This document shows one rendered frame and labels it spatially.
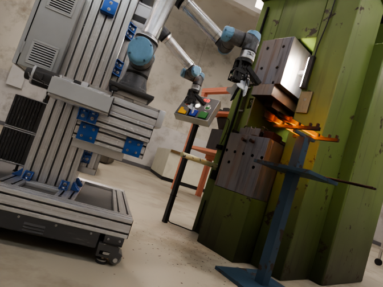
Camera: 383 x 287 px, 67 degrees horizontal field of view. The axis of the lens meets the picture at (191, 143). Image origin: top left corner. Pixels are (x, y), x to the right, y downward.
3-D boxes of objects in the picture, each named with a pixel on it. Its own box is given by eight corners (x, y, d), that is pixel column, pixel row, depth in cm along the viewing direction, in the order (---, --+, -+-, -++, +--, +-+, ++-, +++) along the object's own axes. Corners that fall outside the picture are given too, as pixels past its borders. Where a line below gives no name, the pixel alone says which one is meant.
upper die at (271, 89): (271, 95, 225) (274, 83, 225) (251, 94, 240) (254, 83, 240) (296, 114, 252) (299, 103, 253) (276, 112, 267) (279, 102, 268)
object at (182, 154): (182, 158, 231) (184, 151, 231) (178, 156, 235) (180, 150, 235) (218, 169, 259) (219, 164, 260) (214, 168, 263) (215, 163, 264)
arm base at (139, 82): (117, 83, 140) (123, 64, 141) (116, 89, 154) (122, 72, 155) (146, 94, 144) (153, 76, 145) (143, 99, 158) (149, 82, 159)
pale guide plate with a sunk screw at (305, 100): (306, 113, 212) (312, 91, 214) (295, 111, 219) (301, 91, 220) (307, 113, 213) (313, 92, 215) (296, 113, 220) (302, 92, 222)
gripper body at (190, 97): (183, 103, 232) (187, 89, 233) (192, 107, 235) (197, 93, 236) (186, 102, 225) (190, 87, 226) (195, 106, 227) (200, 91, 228)
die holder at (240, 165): (252, 197, 203) (269, 138, 207) (214, 184, 232) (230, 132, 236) (289, 208, 240) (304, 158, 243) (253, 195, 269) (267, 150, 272)
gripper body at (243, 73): (226, 81, 146) (233, 59, 147) (241, 87, 149) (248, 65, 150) (232, 78, 139) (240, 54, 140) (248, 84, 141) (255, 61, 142)
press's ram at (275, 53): (290, 83, 215) (305, 34, 218) (249, 83, 244) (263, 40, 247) (314, 104, 243) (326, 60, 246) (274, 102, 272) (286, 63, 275)
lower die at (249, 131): (257, 138, 222) (261, 127, 223) (238, 135, 237) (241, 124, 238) (284, 152, 249) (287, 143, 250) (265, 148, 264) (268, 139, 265)
